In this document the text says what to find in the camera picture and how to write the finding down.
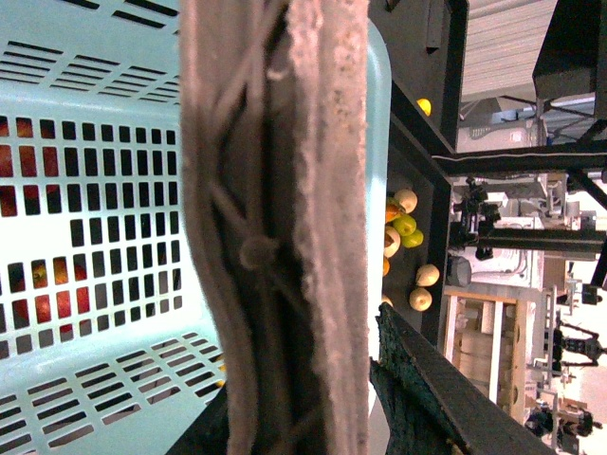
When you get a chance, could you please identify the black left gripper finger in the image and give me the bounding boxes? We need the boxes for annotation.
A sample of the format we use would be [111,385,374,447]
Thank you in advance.
[370,303,554,454]

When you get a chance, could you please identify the light blue plastic basket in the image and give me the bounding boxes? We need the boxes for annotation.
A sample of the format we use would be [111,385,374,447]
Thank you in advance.
[1,1,390,454]

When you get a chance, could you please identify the yellow lemon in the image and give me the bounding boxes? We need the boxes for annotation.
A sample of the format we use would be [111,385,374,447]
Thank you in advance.
[416,98,432,117]

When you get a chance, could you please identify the beige round fruit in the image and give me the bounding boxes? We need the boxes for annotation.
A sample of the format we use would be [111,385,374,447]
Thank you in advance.
[409,287,432,312]
[415,264,441,287]

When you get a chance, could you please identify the green apple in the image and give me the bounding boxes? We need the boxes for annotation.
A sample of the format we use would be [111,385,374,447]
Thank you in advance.
[392,214,417,237]
[401,229,424,248]

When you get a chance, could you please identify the beige pear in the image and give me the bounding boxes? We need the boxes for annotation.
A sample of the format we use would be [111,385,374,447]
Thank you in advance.
[395,189,418,214]

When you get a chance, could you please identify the black metal shelf frame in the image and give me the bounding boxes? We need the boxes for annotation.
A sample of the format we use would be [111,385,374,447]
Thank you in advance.
[369,1,606,346]

